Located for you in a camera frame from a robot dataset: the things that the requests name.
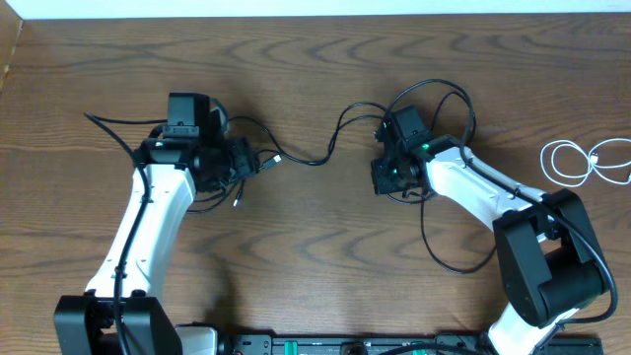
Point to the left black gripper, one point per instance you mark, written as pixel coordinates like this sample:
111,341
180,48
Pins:
246,162

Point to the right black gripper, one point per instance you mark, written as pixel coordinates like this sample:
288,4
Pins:
381,183

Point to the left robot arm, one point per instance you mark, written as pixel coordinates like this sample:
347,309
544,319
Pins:
120,311

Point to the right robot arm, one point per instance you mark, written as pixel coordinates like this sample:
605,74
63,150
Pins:
550,261

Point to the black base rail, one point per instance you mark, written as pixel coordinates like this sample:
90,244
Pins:
443,343

